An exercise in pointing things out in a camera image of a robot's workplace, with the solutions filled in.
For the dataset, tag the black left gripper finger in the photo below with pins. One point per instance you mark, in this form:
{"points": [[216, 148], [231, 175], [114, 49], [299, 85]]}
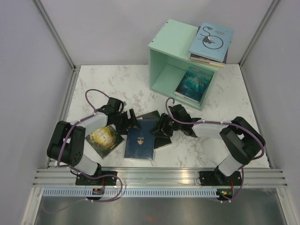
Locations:
{"points": [[122, 130], [133, 123]]}

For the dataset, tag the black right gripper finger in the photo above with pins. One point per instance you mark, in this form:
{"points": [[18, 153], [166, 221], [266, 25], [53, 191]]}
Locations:
{"points": [[158, 128], [162, 134]]}

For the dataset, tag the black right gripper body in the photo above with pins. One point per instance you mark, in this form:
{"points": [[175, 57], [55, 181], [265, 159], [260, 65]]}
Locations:
{"points": [[169, 124]]}

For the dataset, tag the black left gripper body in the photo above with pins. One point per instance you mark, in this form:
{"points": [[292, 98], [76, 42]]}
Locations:
{"points": [[122, 118]]}

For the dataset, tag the navy blue book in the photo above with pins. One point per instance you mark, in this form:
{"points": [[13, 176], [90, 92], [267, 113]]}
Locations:
{"points": [[140, 141]]}

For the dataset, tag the teal ocean cover book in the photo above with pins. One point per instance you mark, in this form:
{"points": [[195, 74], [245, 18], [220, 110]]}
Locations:
{"points": [[193, 84]]}

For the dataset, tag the dark purple galaxy book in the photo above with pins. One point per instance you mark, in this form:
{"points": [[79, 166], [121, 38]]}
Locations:
{"points": [[225, 56]]}

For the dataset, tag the light blue SO book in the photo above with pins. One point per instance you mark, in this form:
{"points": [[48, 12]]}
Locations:
{"points": [[211, 42]]}

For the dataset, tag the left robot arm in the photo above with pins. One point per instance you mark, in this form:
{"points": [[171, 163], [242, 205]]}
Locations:
{"points": [[68, 140]]}

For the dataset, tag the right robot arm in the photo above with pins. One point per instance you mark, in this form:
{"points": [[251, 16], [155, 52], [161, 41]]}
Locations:
{"points": [[241, 139]]}

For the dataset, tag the green forest cover book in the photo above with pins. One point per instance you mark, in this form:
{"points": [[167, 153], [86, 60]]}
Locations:
{"points": [[104, 140]]}

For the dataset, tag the mint green open cabinet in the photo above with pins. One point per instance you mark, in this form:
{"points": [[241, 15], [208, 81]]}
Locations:
{"points": [[169, 60]]}

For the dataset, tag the yellow book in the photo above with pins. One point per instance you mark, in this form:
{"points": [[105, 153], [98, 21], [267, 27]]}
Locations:
{"points": [[208, 61]]}

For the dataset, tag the white slotted cable duct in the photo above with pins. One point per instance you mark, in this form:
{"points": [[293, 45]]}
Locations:
{"points": [[110, 192]]}

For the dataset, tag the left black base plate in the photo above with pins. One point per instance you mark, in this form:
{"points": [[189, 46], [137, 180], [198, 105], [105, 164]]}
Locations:
{"points": [[107, 180]]}

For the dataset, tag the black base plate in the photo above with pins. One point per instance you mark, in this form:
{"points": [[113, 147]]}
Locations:
{"points": [[213, 178], [107, 180]]}

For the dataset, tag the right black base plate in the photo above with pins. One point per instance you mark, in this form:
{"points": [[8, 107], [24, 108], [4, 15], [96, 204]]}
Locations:
{"points": [[213, 178]]}

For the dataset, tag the aluminium rail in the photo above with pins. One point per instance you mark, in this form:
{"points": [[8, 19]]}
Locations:
{"points": [[155, 177]]}

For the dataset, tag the left aluminium corner post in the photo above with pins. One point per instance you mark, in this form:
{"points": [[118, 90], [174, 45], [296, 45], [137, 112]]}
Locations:
{"points": [[46, 18]]}

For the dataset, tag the aluminium corner post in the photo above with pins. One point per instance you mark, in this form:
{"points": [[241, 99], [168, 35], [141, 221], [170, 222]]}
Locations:
{"points": [[269, 13], [46, 18]]}

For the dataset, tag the right aluminium corner post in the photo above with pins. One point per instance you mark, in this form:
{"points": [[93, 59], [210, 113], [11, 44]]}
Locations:
{"points": [[269, 13]]}

